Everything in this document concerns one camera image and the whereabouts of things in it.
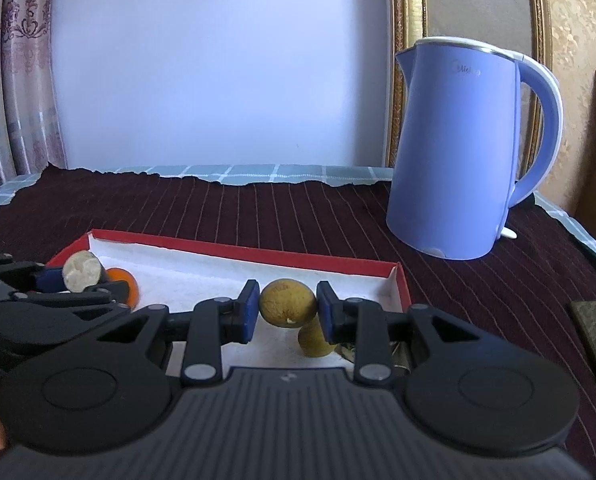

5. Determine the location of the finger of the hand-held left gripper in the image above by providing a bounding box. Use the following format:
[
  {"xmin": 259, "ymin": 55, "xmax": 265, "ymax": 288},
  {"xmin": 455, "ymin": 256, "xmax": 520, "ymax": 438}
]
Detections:
[
  {"xmin": 0, "ymin": 254, "xmax": 68, "ymax": 293},
  {"xmin": 15, "ymin": 281, "xmax": 131, "ymax": 323}
]

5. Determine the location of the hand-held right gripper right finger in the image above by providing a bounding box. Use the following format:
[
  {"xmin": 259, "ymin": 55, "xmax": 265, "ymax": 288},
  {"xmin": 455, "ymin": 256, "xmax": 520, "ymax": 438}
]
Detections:
[{"xmin": 316, "ymin": 281, "xmax": 484, "ymax": 390}]

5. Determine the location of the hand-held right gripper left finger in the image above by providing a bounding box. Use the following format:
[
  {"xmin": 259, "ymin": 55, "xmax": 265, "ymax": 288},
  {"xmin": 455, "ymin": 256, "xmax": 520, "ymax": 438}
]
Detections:
[{"xmin": 95, "ymin": 280, "xmax": 261, "ymax": 388}]

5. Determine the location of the tan longan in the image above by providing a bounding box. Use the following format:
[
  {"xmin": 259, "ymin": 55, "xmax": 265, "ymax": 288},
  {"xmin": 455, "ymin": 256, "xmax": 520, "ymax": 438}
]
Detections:
[
  {"xmin": 259, "ymin": 279, "xmax": 319, "ymax": 329},
  {"xmin": 298, "ymin": 319, "xmax": 340, "ymax": 358}
]

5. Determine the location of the orange mandarin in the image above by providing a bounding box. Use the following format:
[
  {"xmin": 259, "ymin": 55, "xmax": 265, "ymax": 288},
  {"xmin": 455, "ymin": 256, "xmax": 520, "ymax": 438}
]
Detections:
[{"xmin": 105, "ymin": 268, "xmax": 140, "ymax": 311}]

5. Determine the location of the red cardboard box tray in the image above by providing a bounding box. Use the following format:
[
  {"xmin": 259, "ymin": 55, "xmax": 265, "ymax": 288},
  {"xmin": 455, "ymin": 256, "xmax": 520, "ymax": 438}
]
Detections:
[{"xmin": 43, "ymin": 229, "xmax": 410, "ymax": 376}]

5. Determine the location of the dark maroon striped cloth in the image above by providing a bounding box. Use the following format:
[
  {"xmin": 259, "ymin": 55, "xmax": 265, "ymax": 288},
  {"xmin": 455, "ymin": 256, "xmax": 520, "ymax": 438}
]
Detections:
[{"xmin": 0, "ymin": 161, "xmax": 596, "ymax": 461}]

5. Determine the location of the blue electric kettle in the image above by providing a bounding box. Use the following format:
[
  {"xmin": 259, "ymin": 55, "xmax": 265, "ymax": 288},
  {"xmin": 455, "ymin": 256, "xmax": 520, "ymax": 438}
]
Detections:
[{"xmin": 385, "ymin": 36, "xmax": 564, "ymax": 261}]

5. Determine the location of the pink patterned curtain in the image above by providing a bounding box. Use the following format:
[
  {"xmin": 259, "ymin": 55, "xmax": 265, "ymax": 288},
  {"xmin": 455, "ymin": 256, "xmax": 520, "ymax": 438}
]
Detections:
[{"xmin": 0, "ymin": 0, "xmax": 69, "ymax": 196}]

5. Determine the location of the white backdrop board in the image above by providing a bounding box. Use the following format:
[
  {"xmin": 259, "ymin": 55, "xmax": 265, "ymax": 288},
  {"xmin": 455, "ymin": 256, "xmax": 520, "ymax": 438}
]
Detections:
[{"xmin": 50, "ymin": 0, "xmax": 396, "ymax": 171}]

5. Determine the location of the gold framed wall panel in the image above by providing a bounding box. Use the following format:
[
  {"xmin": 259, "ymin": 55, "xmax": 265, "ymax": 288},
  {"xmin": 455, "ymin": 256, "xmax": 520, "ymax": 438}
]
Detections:
[{"xmin": 385, "ymin": 0, "xmax": 554, "ymax": 196}]

